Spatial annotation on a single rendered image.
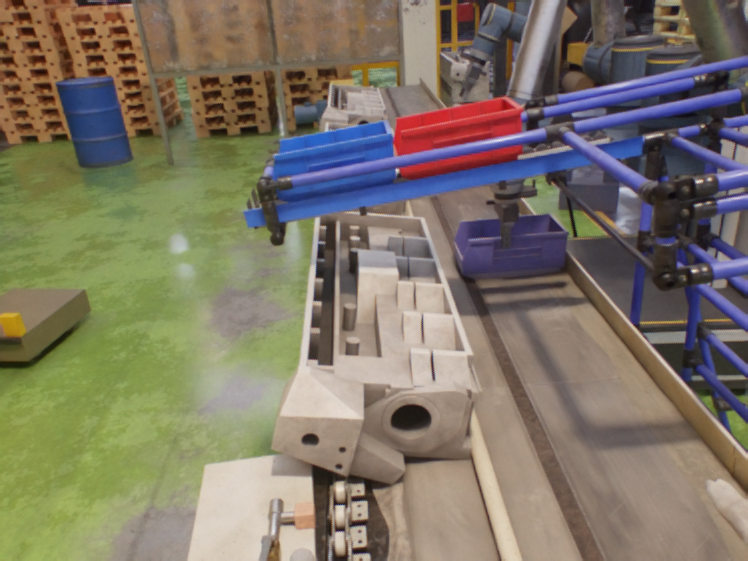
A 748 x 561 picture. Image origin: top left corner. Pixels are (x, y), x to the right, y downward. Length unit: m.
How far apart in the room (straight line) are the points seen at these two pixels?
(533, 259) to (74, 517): 1.84
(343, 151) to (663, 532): 1.02
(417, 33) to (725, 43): 5.06
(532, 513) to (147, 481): 1.76
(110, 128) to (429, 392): 6.92
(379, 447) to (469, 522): 0.22
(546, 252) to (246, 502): 1.31
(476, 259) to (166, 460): 1.48
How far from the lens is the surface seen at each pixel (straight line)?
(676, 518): 1.38
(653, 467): 1.47
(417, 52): 7.28
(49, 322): 3.84
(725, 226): 3.11
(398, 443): 1.37
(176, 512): 2.58
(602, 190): 5.12
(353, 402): 1.26
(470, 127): 1.60
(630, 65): 3.14
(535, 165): 1.64
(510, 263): 2.19
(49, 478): 2.96
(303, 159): 1.59
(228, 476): 1.39
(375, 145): 1.58
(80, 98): 7.90
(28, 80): 9.94
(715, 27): 2.44
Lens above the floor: 1.67
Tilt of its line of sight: 25 degrees down
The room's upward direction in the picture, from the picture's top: 5 degrees counter-clockwise
